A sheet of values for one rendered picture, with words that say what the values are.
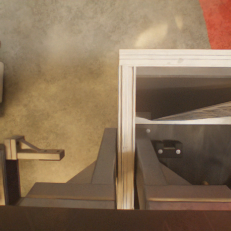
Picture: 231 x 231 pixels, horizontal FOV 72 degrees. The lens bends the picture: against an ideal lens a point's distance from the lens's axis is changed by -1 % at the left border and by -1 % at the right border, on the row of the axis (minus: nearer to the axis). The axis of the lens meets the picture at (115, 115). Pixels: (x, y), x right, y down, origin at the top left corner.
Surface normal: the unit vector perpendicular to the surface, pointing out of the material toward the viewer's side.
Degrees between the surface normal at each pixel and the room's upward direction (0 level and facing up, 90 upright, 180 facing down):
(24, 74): 0
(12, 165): 90
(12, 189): 90
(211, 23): 0
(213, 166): 0
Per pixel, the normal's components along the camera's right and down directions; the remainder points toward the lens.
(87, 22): -0.03, 0.11
